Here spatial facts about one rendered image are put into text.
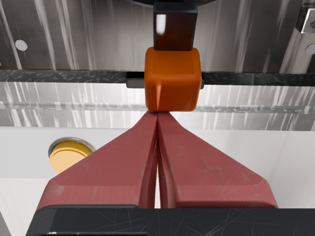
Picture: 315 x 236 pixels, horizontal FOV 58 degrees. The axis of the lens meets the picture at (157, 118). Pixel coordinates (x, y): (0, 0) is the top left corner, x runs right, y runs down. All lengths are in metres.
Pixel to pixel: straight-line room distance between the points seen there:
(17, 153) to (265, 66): 0.23
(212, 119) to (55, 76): 0.14
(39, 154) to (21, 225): 0.32
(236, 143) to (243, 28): 0.23
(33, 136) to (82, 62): 0.10
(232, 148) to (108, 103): 0.22
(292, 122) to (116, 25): 0.17
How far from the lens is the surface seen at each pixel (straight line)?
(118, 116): 0.25
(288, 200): 0.53
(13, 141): 0.29
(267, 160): 0.45
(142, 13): 0.20
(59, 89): 0.24
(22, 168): 0.32
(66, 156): 0.27
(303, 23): 0.21
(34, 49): 0.22
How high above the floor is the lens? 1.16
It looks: 54 degrees down
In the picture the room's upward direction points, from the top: 179 degrees counter-clockwise
